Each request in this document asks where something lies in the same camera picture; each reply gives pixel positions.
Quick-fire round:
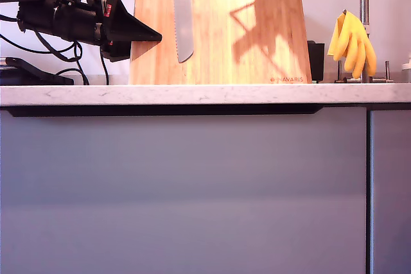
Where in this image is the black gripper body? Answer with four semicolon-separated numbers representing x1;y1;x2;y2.
93;0;110;51

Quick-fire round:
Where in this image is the wooden magnetic knife block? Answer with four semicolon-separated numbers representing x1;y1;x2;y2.
128;0;313;85

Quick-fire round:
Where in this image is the wide grey drawer front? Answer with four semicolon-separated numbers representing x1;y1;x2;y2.
0;107;368;274

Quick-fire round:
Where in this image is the black container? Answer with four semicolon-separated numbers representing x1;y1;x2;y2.
307;40;326;83

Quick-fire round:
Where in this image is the yellow rubber glove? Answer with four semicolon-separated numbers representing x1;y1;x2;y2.
327;9;378;80

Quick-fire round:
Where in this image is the metal rack with posts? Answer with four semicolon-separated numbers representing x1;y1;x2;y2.
333;60;395;84

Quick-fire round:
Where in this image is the narrow grey cabinet door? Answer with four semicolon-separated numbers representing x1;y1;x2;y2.
369;109;411;274

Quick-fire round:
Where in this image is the black cable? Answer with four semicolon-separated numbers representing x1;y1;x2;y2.
33;29;83;62
98;47;109;86
54;58;90;86
0;33;80;54

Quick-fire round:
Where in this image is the black drawer handle strip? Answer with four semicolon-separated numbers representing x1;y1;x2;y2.
6;105;324;117

